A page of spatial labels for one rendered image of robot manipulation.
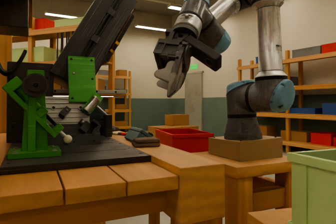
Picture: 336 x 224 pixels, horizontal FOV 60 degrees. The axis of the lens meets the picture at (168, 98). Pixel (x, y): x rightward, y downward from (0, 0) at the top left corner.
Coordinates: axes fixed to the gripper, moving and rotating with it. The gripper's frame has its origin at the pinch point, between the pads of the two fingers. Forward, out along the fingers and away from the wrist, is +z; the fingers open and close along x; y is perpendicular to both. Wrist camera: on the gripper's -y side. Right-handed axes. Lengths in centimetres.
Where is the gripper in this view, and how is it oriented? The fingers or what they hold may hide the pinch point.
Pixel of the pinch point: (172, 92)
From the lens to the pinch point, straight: 68.2
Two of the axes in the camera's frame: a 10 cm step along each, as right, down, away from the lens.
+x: -1.4, -5.9, -8.0
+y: -9.5, -1.5, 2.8
